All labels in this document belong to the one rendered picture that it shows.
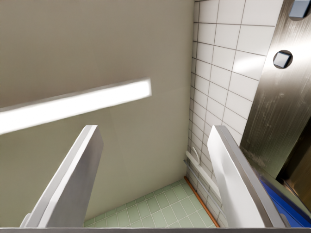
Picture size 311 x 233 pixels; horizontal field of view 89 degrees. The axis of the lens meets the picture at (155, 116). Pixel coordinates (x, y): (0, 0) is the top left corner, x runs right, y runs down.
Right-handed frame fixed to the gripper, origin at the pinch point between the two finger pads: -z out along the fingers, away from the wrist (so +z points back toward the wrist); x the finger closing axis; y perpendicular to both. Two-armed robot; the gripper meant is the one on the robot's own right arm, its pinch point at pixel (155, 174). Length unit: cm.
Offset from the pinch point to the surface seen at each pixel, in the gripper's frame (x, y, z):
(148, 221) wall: 6, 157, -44
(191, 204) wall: -35, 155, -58
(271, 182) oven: -54, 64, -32
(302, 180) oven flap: -57, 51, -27
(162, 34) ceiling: -4, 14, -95
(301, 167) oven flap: -57, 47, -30
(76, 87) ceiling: 44, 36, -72
